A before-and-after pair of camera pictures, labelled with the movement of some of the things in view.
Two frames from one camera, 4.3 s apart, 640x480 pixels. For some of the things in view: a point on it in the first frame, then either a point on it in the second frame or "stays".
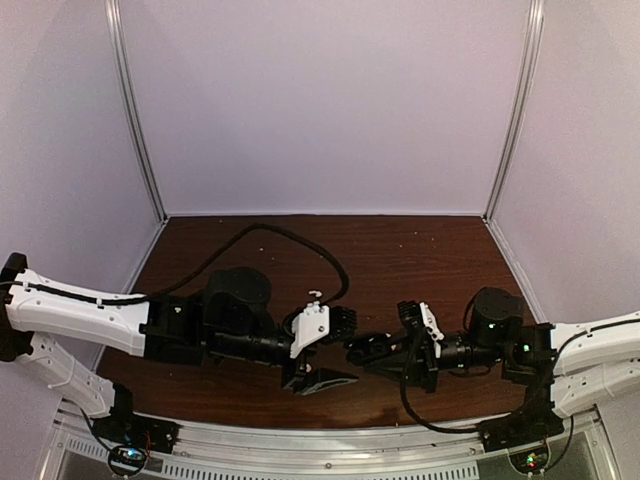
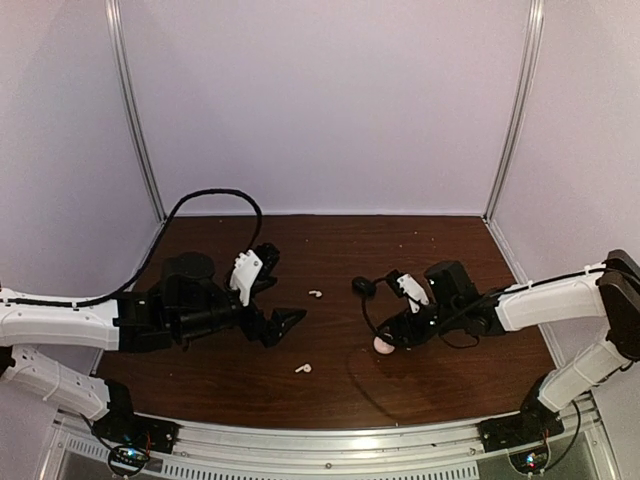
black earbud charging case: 365,351 to 363,286
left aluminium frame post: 117,32 stays
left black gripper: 319,379 to 271,332
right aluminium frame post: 527,66 stays
